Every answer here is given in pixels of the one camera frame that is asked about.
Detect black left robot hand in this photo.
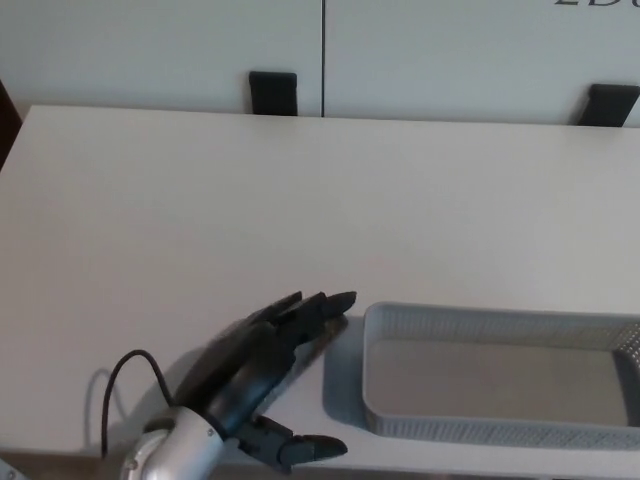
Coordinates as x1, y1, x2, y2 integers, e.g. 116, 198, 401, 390
172, 290, 358, 475

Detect grey plastic mesh basket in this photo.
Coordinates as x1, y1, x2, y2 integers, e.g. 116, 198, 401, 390
363, 301, 640, 446

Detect dark brown furniture piece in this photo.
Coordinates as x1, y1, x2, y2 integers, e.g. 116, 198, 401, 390
0, 78, 24, 171

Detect white cabinet panel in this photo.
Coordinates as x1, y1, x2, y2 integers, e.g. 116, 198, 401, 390
0, 0, 324, 119
324, 0, 640, 129

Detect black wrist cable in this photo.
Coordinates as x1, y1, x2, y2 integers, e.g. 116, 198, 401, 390
101, 349, 176, 459

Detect black cabinet bracket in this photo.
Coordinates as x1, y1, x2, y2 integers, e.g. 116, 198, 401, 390
574, 83, 640, 129
248, 71, 298, 117

